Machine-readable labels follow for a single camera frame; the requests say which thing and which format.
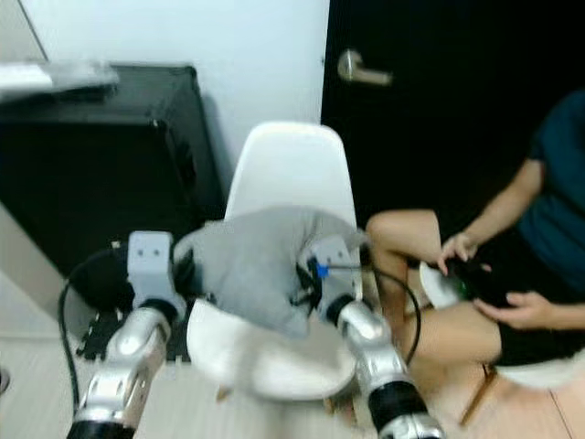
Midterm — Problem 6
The soft pillow with printed cover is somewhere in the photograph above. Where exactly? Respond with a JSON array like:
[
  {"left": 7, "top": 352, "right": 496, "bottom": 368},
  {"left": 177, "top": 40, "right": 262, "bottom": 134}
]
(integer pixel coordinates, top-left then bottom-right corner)
[{"left": 174, "top": 206, "right": 367, "bottom": 339}]

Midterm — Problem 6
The white plastic chair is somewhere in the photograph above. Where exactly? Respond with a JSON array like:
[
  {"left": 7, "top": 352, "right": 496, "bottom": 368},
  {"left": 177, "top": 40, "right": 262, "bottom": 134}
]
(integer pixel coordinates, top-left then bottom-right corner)
[{"left": 186, "top": 122, "right": 368, "bottom": 426}]

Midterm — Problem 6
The white chair with wooden legs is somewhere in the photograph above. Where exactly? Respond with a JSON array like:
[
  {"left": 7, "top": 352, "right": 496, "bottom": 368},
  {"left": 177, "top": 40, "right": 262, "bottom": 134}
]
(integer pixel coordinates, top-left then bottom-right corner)
[{"left": 462, "top": 359, "right": 585, "bottom": 427}]

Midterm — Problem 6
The black foam floor mat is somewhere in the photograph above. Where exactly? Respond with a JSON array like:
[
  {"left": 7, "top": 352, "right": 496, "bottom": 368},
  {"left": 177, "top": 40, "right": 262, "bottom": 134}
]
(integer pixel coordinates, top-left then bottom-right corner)
[{"left": 75, "top": 306, "right": 149, "bottom": 362}]

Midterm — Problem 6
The white handheld device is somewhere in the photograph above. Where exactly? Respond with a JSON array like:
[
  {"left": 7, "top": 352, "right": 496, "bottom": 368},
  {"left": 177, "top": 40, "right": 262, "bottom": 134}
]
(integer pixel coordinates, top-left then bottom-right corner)
[{"left": 419, "top": 261, "right": 467, "bottom": 308}]

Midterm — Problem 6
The large black case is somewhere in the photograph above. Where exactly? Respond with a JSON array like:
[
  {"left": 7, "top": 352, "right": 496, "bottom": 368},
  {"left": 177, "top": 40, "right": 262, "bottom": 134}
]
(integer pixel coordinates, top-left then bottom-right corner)
[{"left": 0, "top": 62, "right": 226, "bottom": 308}]

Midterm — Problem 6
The black door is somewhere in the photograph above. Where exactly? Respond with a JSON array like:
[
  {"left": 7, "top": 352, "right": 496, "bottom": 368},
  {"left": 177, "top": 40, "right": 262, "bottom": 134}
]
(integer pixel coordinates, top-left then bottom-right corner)
[{"left": 320, "top": 0, "right": 585, "bottom": 303}]

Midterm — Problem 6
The white grey flat object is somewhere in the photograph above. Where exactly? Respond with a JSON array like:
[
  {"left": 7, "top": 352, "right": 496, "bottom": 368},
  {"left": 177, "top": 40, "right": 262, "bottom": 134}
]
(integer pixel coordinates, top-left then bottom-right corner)
[{"left": 0, "top": 59, "right": 120, "bottom": 102}]

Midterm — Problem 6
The person in dark blue shirt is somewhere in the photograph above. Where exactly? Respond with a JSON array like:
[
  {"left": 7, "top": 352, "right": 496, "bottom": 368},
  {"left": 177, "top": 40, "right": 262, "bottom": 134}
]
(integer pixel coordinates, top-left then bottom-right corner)
[{"left": 366, "top": 89, "right": 585, "bottom": 369}]

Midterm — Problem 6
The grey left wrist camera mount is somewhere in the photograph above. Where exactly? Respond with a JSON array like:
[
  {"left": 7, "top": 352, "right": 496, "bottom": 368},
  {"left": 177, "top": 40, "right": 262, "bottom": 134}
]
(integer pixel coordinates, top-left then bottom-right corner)
[{"left": 128, "top": 230, "right": 176, "bottom": 308}]

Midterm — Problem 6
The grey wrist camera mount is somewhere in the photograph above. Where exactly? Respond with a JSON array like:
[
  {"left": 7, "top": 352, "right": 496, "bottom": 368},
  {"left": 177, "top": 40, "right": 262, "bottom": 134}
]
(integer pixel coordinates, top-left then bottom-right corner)
[
  {"left": 128, "top": 230, "right": 176, "bottom": 308},
  {"left": 309, "top": 236, "right": 354, "bottom": 299}
]

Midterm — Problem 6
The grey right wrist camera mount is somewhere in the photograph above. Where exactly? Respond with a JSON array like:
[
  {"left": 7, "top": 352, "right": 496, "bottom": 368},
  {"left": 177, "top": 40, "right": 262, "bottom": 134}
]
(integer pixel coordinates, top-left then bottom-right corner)
[{"left": 309, "top": 236, "right": 354, "bottom": 299}]

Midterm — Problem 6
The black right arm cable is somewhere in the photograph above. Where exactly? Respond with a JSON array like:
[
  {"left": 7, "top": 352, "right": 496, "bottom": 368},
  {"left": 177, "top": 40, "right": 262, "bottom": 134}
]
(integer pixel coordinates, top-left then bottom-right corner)
[{"left": 327, "top": 265, "right": 422, "bottom": 365}]

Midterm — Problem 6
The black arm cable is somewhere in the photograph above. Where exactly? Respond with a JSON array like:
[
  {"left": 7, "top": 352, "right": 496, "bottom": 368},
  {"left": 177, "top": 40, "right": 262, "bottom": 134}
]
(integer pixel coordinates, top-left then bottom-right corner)
[
  {"left": 327, "top": 265, "right": 422, "bottom": 365},
  {"left": 58, "top": 242, "right": 133, "bottom": 412}
]

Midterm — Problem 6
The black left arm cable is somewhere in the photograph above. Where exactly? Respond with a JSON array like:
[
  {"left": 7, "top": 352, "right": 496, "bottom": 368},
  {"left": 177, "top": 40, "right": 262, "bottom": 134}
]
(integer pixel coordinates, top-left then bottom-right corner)
[{"left": 58, "top": 242, "right": 133, "bottom": 412}]

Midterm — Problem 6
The metal door lever handle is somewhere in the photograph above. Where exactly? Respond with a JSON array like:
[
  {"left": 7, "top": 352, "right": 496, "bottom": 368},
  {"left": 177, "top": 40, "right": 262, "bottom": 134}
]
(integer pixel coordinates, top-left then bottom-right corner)
[{"left": 336, "top": 48, "right": 392, "bottom": 88}]

